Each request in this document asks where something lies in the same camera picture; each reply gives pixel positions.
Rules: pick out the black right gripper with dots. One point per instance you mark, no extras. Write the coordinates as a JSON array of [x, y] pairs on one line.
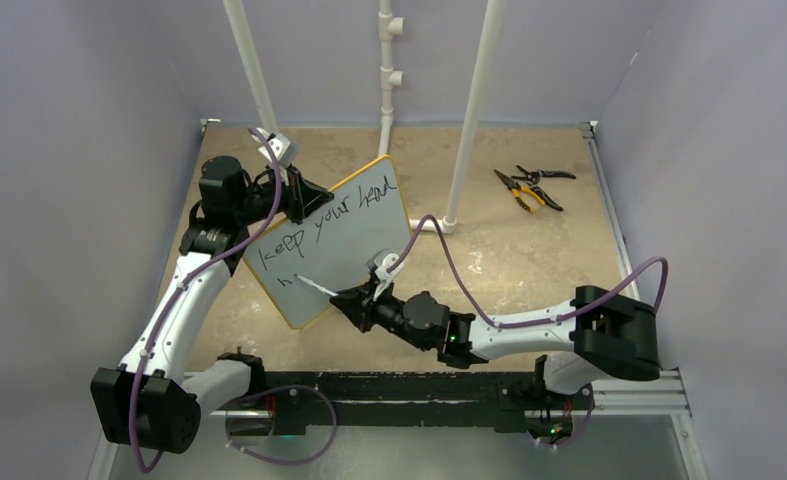
[[359, 304]]

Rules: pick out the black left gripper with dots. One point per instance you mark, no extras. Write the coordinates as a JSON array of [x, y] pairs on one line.
[[302, 196]]

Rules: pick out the black whiteboard marker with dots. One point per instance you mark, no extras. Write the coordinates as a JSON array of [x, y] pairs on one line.
[[316, 286]]

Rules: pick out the yellow framed whiteboard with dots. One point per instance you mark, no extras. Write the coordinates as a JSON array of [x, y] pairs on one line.
[[332, 246]]

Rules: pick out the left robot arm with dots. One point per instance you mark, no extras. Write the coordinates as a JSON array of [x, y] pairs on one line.
[[147, 402]]

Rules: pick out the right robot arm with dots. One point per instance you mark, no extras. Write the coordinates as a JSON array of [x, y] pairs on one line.
[[462, 340]]

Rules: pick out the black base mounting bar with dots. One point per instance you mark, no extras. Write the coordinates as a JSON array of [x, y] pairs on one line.
[[506, 402]]

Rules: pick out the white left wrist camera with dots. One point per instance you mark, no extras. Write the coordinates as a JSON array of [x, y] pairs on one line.
[[285, 151]]

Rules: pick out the white PVC pipe frame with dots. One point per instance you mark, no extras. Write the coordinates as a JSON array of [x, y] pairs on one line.
[[386, 65]]

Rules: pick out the yellow handled needle-nose pliers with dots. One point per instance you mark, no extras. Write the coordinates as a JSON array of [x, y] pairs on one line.
[[519, 189]]

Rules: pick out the black handled wire cutters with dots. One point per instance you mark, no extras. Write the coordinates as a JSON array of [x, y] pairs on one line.
[[533, 178]]

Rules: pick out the aluminium rail right edge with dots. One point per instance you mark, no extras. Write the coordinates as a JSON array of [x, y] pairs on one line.
[[621, 252]]

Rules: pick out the aluminium front frame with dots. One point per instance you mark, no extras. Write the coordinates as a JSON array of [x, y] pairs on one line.
[[617, 431]]

